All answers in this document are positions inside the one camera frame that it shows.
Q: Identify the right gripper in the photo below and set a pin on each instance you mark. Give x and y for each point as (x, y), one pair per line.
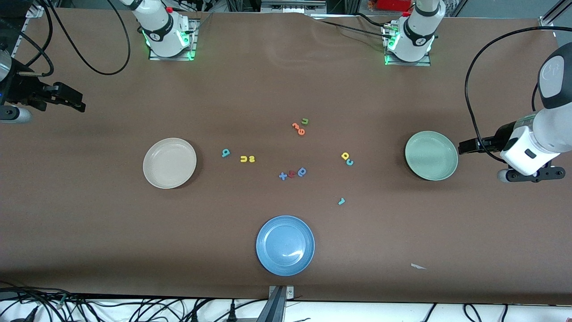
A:
(27, 92)

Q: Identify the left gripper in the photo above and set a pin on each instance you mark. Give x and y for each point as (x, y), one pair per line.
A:
(494, 141)

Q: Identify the pale green plate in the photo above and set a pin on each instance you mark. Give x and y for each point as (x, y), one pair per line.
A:
(431, 155)

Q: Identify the beige brown plate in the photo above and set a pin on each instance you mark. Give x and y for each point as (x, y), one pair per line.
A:
(169, 163)

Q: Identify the white paper scrap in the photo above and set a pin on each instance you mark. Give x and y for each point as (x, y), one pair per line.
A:
(418, 266)

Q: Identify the brown table cover sheet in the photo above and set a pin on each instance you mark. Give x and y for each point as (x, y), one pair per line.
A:
(89, 232)

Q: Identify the red box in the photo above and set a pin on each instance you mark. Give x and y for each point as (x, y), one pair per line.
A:
(393, 4)

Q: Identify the blue plate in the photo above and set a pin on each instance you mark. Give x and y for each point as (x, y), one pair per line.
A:
(285, 246)

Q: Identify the grey metal box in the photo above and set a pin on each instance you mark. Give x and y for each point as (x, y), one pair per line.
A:
(290, 6)

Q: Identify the dark grey metal beam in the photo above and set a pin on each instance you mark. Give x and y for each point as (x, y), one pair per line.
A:
(272, 311)

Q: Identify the aluminium frame rail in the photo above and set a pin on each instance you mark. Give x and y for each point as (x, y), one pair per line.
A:
(546, 22)
(33, 11)

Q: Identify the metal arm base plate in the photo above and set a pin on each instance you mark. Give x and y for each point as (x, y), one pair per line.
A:
(172, 58)
(409, 63)

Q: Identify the metal table clamp bracket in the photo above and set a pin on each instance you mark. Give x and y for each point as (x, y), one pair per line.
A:
(289, 293)

